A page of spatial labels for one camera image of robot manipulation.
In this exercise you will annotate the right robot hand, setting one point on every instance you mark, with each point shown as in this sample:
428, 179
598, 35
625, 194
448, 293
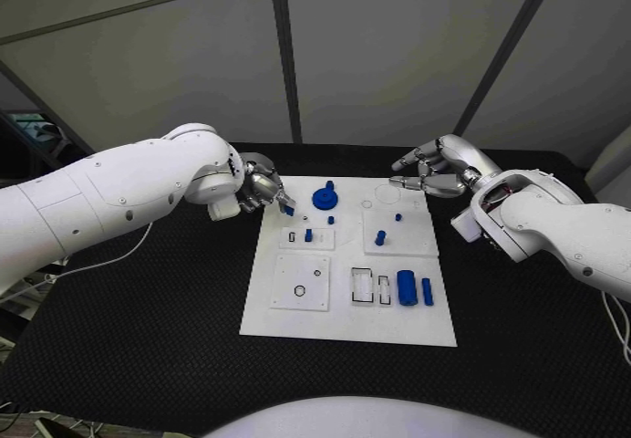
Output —
461, 154

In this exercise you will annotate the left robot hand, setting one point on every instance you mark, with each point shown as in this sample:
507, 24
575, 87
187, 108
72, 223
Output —
263, 186

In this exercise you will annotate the blue block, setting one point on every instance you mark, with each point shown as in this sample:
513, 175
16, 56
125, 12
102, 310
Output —
308, 235
289, 210

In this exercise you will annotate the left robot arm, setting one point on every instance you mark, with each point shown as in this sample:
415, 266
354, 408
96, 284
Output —
112, 184

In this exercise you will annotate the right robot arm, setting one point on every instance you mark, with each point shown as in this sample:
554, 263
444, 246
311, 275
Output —
552, 219

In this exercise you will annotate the white task board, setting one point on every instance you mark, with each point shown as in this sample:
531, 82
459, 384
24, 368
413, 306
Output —
344, 321

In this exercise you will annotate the blue gear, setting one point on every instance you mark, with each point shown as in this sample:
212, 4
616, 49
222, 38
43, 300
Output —
325, 199

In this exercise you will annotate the thick blue cylinder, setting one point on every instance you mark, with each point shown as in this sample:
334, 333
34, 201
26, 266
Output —
406, 288

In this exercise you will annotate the thin blue cylinder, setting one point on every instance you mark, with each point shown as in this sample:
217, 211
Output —
426, 291

